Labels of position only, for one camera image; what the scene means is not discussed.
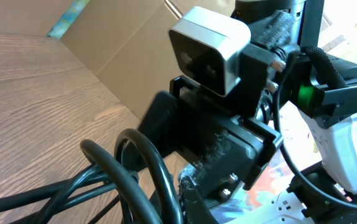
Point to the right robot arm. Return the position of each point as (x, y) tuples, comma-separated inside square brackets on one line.
[(272, 24)]

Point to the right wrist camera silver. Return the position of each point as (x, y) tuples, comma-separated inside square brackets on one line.
[(207, 46)]

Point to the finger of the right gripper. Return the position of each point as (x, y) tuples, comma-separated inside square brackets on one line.
[(227, 163), (157, 125)]

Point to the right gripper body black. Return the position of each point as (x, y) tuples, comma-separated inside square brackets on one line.
[(244, 112)]

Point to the right camera cable black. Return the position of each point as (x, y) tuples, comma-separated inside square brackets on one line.
[(325, 94)]

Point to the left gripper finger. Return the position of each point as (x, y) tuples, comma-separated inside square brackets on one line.
[(194, 210)]

